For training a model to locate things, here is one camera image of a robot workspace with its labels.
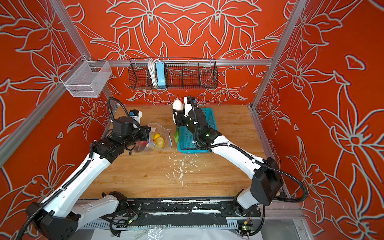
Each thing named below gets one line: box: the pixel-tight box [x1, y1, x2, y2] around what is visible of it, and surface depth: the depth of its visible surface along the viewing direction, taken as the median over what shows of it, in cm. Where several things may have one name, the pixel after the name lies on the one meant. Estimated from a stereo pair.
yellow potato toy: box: [155, 136, 165, 149], surface depth 89 cm
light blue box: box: [156, 62, 166, 89], surface depth 91 cm
